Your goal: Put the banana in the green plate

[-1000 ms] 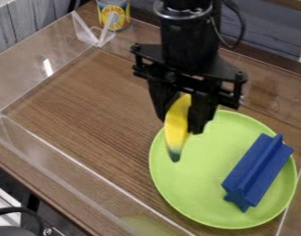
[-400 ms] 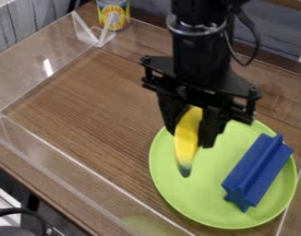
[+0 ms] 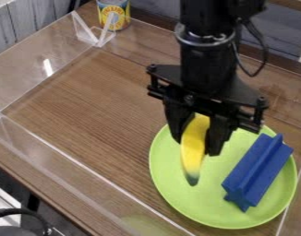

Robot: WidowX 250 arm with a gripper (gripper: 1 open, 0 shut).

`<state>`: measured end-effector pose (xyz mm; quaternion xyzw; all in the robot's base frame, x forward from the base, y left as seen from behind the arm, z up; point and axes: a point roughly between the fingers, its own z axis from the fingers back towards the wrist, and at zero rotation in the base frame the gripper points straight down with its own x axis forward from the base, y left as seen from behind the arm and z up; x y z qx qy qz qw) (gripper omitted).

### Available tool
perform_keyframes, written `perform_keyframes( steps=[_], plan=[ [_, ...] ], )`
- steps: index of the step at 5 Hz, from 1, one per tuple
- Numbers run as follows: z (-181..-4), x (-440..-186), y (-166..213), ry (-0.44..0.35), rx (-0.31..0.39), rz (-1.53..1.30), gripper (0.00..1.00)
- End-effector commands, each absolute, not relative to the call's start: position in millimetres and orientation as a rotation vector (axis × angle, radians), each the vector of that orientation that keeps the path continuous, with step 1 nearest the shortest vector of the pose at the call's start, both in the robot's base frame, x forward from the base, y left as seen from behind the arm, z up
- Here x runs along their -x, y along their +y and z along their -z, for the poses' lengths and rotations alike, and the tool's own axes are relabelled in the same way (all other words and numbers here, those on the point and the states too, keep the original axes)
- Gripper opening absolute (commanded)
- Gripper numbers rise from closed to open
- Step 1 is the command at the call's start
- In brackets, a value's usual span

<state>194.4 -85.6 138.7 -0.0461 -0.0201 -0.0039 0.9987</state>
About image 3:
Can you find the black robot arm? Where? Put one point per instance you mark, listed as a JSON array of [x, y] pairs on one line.
[[203, 85]]

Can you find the green round plate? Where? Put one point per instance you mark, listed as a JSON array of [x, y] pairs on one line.
[[201, 202]]

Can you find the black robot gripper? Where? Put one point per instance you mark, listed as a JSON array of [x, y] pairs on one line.
[[235, 107]]

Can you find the yellow toy banana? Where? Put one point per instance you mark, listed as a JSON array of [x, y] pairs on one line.
[[193, 147]]

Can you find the yellow blue tin can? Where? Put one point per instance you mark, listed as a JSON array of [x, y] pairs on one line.
[[118, 10]]

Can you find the blue plastic block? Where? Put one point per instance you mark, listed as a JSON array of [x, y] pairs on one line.
[[256, 171]]

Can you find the clear acrylic enclosure wall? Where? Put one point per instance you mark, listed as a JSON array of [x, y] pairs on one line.
[[80, 122]]

